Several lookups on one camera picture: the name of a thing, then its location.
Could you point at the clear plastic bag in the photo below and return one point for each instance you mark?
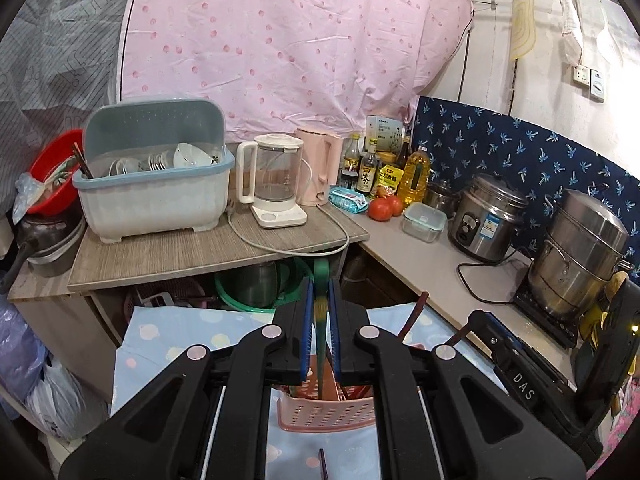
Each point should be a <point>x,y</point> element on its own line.
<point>27,195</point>

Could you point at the black induction cooker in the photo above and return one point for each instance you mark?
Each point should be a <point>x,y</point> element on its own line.
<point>540,312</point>

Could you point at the dark maroon chopstick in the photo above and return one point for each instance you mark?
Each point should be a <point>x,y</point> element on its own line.
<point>456,338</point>
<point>414,312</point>
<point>324,465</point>

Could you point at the large red tomato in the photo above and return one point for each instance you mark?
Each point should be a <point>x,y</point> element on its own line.
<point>381,209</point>

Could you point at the dark glass bottle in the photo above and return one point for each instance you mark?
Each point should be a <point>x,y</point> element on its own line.
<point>402,155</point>

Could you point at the green plastic basin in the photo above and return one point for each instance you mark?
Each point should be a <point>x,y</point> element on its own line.
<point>290,287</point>

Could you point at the brown loofah scrubber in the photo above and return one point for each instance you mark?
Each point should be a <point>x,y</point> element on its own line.
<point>617,282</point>

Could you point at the green chopstick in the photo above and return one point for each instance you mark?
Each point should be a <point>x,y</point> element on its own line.
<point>320,305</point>

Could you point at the light blue printed tablecloth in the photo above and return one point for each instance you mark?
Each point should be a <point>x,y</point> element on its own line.
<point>160,340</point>

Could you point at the white carton box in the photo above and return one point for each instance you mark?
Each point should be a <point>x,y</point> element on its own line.
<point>384,132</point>

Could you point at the yellow cooking oil bottle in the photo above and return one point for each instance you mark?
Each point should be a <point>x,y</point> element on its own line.
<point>417,180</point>

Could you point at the white label sauce bottle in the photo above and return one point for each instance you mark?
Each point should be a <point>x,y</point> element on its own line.
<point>366,175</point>

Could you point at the white wall socket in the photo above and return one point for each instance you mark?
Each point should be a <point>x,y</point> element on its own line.
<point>580,76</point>

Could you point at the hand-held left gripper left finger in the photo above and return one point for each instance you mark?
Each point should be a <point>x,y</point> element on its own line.
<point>306,330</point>

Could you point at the blue wet wipes packet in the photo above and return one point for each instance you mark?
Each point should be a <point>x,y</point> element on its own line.
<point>347,199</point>

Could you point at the stack of white dishes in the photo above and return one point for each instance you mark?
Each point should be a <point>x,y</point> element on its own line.
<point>192,156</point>

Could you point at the pink electric kettle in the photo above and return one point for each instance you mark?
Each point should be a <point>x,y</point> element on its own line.
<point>315,170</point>

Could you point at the navy blue printed cloth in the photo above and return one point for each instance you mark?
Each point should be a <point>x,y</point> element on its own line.
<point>525,155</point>

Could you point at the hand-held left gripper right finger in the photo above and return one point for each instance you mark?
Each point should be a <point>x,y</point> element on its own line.
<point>334,330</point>

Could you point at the white plastic bag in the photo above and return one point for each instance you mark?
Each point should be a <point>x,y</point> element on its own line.
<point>65,400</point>

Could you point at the purple plastic bag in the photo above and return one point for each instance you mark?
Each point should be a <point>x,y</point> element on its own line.
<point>20,350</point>

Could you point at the pink perforated utensil holder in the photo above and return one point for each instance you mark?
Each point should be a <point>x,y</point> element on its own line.
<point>325,412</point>

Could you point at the grey wooden side cabinet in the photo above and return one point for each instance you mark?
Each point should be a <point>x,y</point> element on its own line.
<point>175,260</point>

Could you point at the small red tomato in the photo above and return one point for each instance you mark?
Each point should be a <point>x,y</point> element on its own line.
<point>397,205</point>

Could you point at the grey striped cloth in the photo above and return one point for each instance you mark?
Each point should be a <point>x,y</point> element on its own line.
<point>60,60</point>

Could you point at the beige counter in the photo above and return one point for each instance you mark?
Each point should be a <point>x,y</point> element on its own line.
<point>425,270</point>

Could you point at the grey-blue dish drainer box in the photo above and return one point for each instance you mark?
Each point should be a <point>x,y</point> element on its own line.
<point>150,210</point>

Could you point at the pink pineapple printed cloth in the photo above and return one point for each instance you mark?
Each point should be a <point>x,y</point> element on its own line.
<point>625,425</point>

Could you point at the red plastic basin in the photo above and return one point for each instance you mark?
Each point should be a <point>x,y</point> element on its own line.
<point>55,180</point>

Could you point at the pink dotted curtain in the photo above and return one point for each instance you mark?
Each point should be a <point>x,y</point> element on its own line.
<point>300,35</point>

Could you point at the white glass kettle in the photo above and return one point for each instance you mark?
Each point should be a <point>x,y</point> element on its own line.
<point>272,180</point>

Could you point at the white hanging paddle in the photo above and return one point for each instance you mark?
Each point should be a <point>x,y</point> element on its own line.
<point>611,45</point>

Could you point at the small steel pot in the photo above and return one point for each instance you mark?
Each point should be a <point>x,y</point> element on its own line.
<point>440,197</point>

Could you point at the steel rice cooker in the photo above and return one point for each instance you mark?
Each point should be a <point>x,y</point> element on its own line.
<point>487,220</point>

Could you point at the beige hanging mat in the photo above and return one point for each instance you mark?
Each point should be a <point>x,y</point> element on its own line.
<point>522,25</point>

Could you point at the yellow seasoning packet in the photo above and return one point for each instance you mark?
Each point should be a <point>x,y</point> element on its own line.
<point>390,177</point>

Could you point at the white hanging cloth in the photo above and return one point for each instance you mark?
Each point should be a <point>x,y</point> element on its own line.
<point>570,25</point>

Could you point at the dark frying pan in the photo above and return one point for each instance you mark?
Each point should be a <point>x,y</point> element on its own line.
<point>50,250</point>

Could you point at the white wall switch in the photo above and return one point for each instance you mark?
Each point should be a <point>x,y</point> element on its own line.
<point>597,85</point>

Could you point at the glass food container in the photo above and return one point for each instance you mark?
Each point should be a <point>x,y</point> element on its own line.
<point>424,222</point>

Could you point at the yellow cap small bottle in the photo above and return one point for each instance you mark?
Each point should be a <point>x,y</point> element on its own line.
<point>352,152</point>

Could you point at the large steel steamer pot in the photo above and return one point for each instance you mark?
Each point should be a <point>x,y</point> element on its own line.
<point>575,255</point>

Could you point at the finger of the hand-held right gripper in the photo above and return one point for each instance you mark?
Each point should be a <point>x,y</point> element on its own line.
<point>505,331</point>
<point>482,332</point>

